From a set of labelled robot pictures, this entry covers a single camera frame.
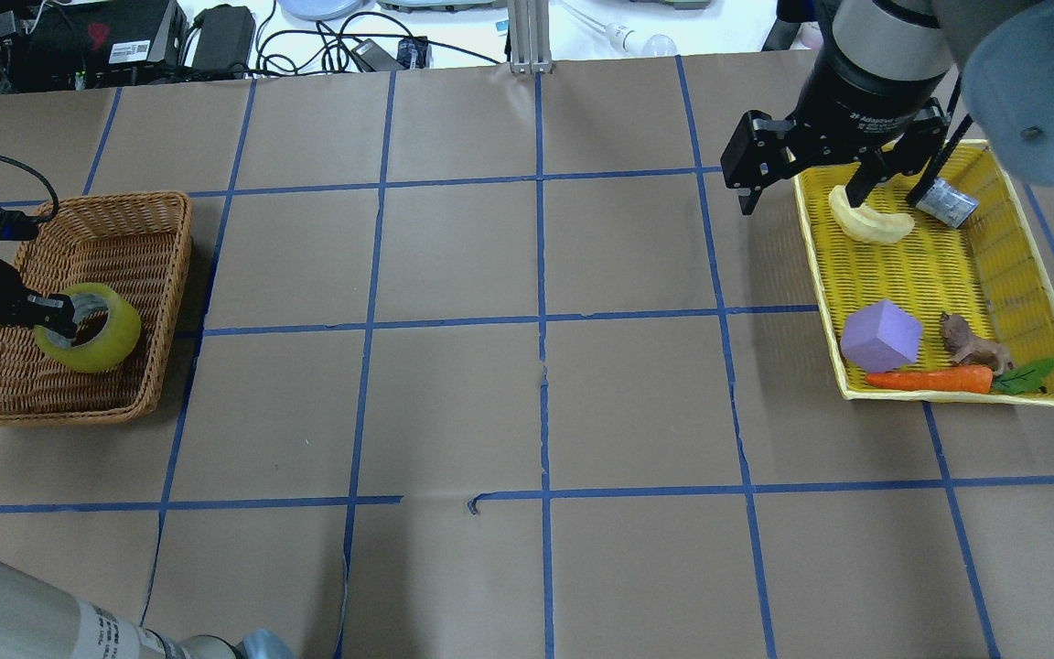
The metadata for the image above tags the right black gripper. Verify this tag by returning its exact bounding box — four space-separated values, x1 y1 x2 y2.
721 46 949 216

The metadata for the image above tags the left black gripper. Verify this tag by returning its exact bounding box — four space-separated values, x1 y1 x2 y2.
0 259 79 341

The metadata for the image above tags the yellow tape roll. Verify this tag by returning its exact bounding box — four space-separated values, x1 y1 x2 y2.
32 282 142 373

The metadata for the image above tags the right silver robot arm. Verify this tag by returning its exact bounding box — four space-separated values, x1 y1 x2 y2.
720 1 1054 220

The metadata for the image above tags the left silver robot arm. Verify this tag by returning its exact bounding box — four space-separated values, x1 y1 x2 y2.
0 285 296 658

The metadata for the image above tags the pale toy croissant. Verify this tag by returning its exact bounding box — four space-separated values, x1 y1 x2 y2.
828 185 917 245

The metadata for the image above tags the brown wicker basket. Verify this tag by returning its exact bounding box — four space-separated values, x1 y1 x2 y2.
0 191 192 427

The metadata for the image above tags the small black labelled can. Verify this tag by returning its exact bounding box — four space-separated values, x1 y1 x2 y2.
910 177 980 230

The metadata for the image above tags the purple foam block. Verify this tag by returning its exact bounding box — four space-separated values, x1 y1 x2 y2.
838 299 924 373

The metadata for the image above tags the yellow woven tray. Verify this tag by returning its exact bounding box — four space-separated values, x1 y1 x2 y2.
793 138 1054 407

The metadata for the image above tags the brown toy figurine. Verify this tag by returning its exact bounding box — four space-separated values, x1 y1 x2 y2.
940 311 1016 376

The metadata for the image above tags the white light bulb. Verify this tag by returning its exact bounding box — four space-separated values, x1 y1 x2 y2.
602 24 679 58

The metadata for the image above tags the orange toy carrot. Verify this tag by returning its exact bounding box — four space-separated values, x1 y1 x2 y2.
865 364 995 394

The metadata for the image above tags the black computer box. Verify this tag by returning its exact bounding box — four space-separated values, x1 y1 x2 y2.
8 1 187 92

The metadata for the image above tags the black power adapter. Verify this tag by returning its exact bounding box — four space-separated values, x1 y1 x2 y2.
189 5 256 80

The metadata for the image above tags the aluminium frame post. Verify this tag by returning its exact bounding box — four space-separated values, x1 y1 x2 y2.
507 0 554 76

